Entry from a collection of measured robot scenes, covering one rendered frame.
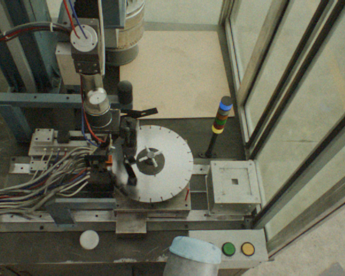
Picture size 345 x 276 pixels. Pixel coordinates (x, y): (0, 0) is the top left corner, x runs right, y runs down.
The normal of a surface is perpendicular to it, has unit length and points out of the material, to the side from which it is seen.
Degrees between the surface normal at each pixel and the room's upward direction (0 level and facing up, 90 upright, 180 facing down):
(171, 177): 0
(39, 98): 0
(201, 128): 0
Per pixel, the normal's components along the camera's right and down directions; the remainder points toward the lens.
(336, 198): -1.00, -0.01
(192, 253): -0.10, -0.59
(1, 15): 0.04, 0.86
